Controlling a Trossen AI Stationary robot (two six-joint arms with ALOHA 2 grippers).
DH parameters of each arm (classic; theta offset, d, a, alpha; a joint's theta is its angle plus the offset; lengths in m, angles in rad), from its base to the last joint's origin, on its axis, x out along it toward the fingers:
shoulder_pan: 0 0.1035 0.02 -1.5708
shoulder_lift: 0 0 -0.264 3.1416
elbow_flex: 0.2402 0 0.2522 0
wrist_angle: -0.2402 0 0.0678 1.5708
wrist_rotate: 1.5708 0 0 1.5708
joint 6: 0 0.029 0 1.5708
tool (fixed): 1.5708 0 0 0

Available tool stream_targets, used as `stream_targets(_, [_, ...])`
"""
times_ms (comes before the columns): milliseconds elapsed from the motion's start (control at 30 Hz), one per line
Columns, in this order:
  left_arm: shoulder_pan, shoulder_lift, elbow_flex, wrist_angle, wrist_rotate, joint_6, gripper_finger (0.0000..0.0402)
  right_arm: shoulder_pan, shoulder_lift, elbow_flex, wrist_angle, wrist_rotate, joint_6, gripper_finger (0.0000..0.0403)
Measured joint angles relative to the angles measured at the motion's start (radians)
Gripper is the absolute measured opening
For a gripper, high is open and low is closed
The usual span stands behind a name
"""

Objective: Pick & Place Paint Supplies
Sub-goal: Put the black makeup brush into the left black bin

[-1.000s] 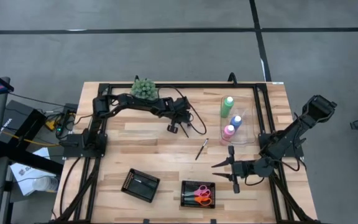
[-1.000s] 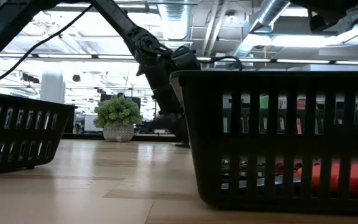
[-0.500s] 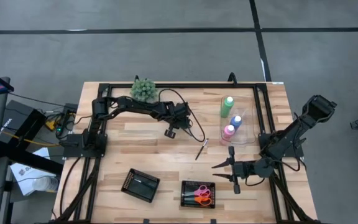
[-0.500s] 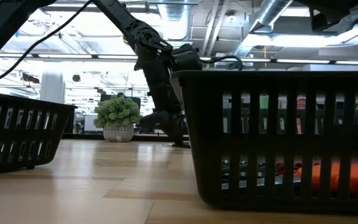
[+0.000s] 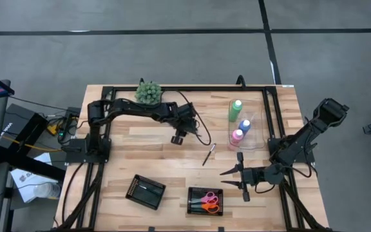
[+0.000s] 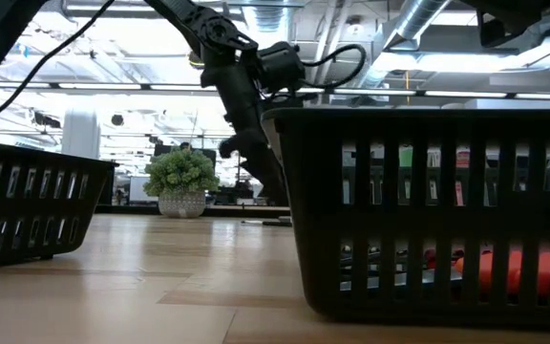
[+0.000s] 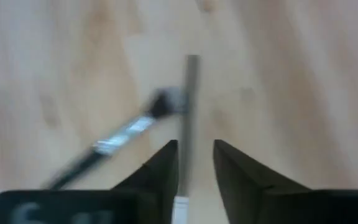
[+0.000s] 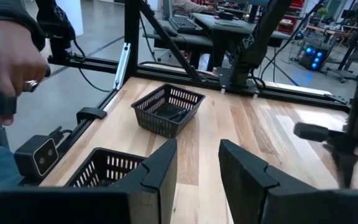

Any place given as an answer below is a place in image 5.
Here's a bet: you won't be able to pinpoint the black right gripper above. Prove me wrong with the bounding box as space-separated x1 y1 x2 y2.
220 151 267 202

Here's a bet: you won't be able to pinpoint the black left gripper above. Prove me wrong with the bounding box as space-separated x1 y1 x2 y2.
171 102 202 146

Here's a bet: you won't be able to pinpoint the pink scissors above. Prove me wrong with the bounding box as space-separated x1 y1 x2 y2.
190 191 219 206

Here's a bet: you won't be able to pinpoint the pink paint bottle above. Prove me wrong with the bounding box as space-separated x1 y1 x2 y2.
230 129 245 148

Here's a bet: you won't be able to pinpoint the black slotted plastic basket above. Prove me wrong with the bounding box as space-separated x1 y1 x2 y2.
125 173 167 211
187 186 224 217

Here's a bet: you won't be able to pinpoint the orange scissors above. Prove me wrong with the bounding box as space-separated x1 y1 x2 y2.
190 202 221 215

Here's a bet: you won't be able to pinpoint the green paint bottle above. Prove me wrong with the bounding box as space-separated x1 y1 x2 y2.
229 99 243 123

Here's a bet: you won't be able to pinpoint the blue paint bottle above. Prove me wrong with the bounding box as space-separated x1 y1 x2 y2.
238 119 252 135

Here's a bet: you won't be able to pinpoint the green potted plant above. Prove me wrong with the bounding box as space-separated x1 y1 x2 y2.
135 81 165 106

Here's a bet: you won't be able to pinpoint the clear plastic tray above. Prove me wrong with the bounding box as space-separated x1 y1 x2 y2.
227 98 267 151

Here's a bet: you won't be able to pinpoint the black power strip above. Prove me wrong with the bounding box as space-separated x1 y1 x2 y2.
58 106 82 142

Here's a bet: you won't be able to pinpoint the clear plastic cup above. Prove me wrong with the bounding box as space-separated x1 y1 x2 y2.
33 182 62 199

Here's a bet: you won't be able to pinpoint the black equipment box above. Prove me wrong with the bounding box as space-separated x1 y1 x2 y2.
6 102 50 139

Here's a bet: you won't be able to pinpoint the white paper sheets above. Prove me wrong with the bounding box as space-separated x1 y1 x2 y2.
10 153 61 204

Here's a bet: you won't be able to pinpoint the black aluminium table frame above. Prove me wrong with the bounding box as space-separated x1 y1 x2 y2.
53 84 331 232

